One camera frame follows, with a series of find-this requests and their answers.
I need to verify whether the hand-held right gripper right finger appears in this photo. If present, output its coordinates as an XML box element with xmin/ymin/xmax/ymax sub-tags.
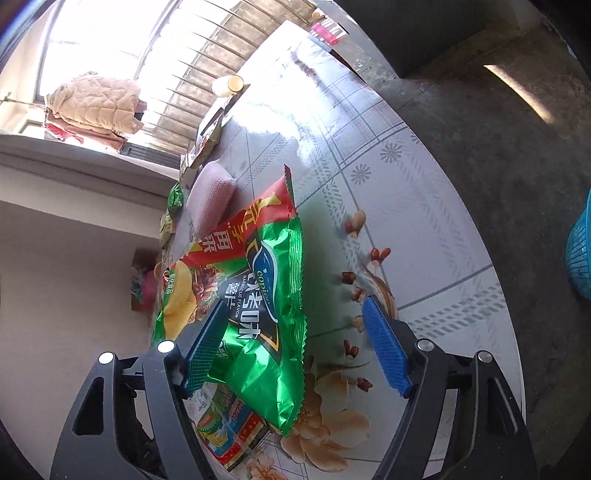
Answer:
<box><xmin>361</xmin><ymin>296</ymin><xmax>539</xmax><ymax>480</ymax></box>

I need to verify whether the beige quilted jacket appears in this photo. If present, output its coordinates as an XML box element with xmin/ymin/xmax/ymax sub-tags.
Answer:
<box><xmin>45</xmin><ymin>71</ymin><xmax>145</xmax><ymax>136</ymax></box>

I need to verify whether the pink plastic item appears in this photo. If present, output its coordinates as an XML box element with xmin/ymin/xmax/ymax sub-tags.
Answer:
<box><xmin>311</xmin><ymin>20</ymin><xmax>341</xmax><ymax>45</ymax></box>

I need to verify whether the blue plastic wastebasket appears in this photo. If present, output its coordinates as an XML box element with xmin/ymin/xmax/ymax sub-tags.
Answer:
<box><xmin>566</xmin><ymin>188</ymin><xmax>591</xmax><ymax>302</ymax></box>

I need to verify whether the table with floral tablecloth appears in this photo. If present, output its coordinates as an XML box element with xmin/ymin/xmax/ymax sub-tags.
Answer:
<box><xmin>157</xmin><ymin>18</ymin><xmax>528</xmax><ymax>480</ymax></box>

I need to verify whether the red and green snack bag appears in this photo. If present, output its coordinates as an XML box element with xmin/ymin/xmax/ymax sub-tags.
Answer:
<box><xmin>150</xmin><ymin>165</ymin><xmax>299</xmax><ymax>343</ymax></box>

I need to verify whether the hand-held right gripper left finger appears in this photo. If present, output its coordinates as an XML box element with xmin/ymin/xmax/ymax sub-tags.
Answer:
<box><xmin>48</xmin><ymin>298</ymin><xmax>232</xmax><ymax>480</ymax></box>

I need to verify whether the green and white packet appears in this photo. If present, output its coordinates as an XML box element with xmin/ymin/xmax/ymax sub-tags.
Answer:
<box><xmin>184</xmin><ymin>122</ymin><xmax>223</xmax><ymax>171</ymax></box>

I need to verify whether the green chip bag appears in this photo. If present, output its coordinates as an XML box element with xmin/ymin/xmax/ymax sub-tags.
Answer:
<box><xmin>205</xmin><ymin>215</ymin><xmax>310</xmax><ymax>438</ymax></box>

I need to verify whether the pink bag pile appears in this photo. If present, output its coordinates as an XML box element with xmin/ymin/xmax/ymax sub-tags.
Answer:
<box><xmin>130</xmin><ymin>249</ymin><xmax>161</xmax><ymax>315</ymax></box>

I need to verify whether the small green packet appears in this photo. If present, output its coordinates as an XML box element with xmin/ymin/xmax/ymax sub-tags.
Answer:
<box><xmin>159</xmin><ymin>182</ymin><xmax>186</xmax><ymax>251</ymax></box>

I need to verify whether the pink cloth packet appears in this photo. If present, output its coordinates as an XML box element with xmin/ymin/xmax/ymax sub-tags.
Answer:
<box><xmin>187</xmin><ymin>160</ymin><xmax>236</xmax><ymax>239</ymax></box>

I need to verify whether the colourful printed packet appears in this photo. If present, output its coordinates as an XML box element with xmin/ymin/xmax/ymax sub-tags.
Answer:
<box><xmin>196</xmin><ymin>382</ymin><xmax>271</xmax><ymax>472</ymax></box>

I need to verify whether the metal window railing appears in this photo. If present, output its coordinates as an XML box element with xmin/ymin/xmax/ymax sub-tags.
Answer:
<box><xmin>133</xmin><ymin>0</ymin><xmax>325</xmax><ymax>154</ymax></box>

